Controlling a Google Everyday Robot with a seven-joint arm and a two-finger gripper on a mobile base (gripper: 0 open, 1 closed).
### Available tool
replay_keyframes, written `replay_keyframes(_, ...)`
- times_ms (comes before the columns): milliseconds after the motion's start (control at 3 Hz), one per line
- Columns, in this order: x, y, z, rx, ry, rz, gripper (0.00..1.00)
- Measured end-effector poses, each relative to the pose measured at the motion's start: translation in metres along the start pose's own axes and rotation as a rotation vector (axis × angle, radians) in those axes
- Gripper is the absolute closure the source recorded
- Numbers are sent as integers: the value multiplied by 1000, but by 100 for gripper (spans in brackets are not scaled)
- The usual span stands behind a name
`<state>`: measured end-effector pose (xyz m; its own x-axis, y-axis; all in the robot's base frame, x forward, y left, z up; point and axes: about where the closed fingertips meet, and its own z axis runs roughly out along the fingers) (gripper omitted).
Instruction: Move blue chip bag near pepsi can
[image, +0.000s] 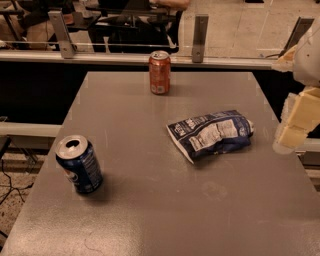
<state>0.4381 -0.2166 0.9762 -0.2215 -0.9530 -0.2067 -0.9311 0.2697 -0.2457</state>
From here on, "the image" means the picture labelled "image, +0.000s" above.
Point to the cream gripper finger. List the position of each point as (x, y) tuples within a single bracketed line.
[(285, 62), (300, 116)]

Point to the blue chip bag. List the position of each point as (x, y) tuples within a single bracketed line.
[(211, 134)]

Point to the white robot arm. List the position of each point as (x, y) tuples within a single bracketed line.
[(306, 65)]

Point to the orange soda can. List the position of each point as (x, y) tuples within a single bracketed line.
[(159, 72)]

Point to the blue pepsi can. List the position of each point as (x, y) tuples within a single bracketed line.
[(75, 154)]

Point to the right dark glass bracket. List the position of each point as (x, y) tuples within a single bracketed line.
[(301, 26)]

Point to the middle metal glass bracket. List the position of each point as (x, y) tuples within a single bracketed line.
[(199, 37)]

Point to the metal glass bracket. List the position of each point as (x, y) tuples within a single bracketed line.
[(66, 48), (199, 37)]

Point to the left metal glass bracket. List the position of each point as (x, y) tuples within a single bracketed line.
[(66, 48)]

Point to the metal barrier rail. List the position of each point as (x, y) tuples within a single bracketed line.
[(134, 60)]

